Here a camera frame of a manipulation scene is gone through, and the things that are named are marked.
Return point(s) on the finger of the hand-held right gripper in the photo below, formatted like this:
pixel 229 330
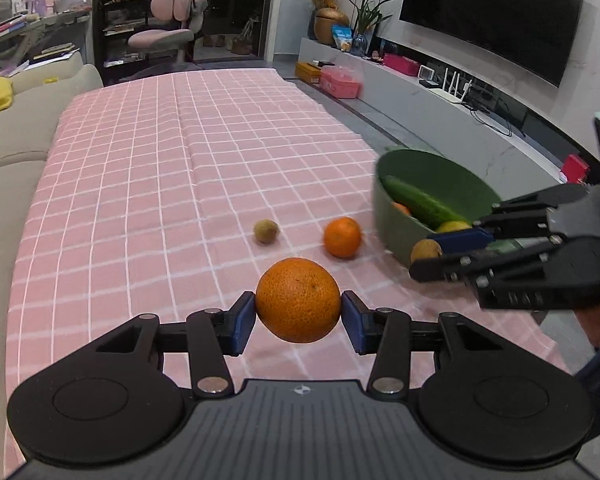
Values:
pixel 460 266
pixel 460 241

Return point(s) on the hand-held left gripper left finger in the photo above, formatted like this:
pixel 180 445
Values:
pixel 242 327

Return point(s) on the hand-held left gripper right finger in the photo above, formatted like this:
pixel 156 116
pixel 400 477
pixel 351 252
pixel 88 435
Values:
pixel 355 325

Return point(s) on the yellow-green pear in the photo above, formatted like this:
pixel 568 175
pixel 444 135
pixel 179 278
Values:
pixel 452 226

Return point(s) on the small brown kiwi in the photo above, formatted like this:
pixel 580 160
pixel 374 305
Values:
pixel 266 231
pixel 425 251

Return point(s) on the green cucumber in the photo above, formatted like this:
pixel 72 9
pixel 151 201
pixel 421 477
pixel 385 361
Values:
pixel 425 202

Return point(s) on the green colander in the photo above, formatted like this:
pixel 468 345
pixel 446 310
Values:
pixel 400 237

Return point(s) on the large orange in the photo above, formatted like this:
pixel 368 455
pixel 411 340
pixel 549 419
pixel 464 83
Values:
pixel 298 300

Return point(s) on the small tangerine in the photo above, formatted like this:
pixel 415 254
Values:
pixel 401 209
pixel 342 237

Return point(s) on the red box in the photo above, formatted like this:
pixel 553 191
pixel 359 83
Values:
pixel 576 169

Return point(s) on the grey television console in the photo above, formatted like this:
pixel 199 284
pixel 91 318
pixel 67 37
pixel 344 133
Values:
pixel 455 130

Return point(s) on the white router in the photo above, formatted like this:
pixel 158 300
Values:
pixel 452 92

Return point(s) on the pink checked tablecloth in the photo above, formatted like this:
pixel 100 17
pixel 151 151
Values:
pixel 155 185

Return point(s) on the small white display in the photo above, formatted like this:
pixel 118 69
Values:
pixel 428 75

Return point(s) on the magenta box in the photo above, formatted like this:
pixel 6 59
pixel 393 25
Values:
pixel 400 63

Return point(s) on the pink storage box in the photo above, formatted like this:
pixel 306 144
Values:
pixel 341 82

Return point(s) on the blue glass vase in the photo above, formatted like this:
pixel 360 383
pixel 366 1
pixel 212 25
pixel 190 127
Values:
pixel 361 45

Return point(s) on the orange box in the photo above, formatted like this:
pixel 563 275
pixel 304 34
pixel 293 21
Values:
pixel 310 72

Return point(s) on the black television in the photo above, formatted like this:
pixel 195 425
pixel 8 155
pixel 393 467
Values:
pixel 490 10

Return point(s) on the blue snack bag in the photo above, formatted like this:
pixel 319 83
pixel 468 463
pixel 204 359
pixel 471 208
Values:
pixel 342 39

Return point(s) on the green potted plant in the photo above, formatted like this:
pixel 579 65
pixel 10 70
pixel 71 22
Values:
pixel 372 12

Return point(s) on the golden round vase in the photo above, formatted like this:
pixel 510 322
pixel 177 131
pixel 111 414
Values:
pixel 330 25

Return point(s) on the brown basket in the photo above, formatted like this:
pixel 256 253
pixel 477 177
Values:
pixel 242 46

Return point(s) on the beige sofa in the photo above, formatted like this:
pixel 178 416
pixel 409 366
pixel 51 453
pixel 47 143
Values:
pixel 10 150

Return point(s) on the pink office chair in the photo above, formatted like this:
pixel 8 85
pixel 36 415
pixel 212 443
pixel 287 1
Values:
pixel 167 25

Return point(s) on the black shelf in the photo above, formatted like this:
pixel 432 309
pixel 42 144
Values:
pixel 122 25

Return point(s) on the cluttered desk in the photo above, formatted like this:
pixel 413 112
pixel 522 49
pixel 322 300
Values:
pixel 40 35

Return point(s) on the stack of books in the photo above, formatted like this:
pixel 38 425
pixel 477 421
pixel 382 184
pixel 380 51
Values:
pixel 2 30

